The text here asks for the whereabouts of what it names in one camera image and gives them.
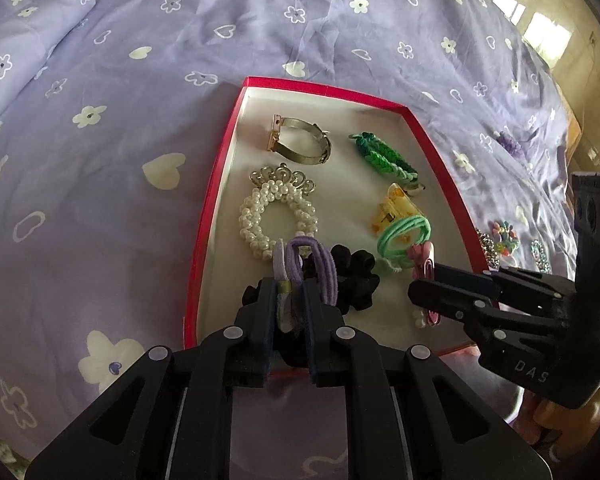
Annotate red cardboard box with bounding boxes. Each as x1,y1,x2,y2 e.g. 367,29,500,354
182,75,492,378

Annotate green braided bracelet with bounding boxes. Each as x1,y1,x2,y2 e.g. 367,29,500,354
348,131,428,194

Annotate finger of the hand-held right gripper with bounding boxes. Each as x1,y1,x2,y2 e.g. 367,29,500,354
431,261,503,303
408,279,503,322

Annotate green hair tie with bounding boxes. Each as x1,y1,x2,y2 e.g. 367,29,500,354
376,214,434,274

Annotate black scrunchie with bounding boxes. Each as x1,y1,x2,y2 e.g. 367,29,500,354
242,244,383,368

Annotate rhinestone bracelet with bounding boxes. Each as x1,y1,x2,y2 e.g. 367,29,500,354
529,239,552,274

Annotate yellow hair claw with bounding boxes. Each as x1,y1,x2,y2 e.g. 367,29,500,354
369,183,422,234

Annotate colourful bead bracelet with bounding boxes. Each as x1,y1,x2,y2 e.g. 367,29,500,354
487,218,521,257

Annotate pink hair clips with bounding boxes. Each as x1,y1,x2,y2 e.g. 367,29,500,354
410,240,444,331

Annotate purple floral blanket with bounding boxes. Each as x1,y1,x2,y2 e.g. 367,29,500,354
0,0,588,480

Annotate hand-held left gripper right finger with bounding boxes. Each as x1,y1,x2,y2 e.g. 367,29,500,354
302,279,556,480

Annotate silver chain bracelet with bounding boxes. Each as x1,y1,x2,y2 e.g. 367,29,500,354
474,229,502,269

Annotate silver crown hair clip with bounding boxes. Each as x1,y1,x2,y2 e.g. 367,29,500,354
249,163,317,196

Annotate metal bangle bracelet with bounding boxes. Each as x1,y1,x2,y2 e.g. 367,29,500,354
265,113,333,166

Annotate purple fluffy scrunchie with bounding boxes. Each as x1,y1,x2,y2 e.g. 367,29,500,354
496,131,527,159

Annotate person's right hand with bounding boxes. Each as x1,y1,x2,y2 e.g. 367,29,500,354
522,387,600,461

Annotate white pearl bracelet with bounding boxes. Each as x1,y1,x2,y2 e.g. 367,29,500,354
238,185,321,263

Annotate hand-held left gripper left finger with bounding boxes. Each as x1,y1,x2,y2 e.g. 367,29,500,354
24,276,279,480

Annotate purple hair tie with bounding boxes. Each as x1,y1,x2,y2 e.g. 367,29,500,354
272,235,339,335

